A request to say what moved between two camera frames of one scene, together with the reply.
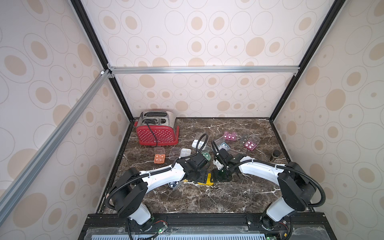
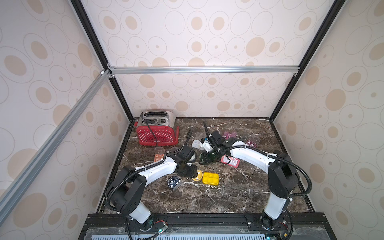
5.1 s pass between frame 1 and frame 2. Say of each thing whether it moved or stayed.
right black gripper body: moved
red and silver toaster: stayed
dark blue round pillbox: stayed
